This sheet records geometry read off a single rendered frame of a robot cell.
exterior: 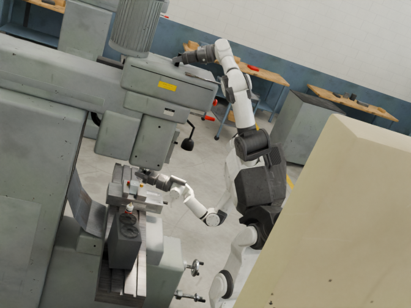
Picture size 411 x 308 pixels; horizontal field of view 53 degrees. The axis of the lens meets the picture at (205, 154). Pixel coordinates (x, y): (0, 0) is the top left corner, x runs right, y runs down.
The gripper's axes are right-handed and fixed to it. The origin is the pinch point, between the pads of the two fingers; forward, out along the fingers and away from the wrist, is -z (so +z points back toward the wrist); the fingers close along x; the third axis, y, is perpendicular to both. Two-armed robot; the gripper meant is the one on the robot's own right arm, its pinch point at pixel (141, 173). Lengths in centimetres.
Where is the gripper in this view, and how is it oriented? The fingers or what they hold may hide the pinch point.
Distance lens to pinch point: 239.3
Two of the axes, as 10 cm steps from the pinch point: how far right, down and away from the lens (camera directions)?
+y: -3.2, 8.6, 3.9
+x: -2.3, 3.3, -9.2
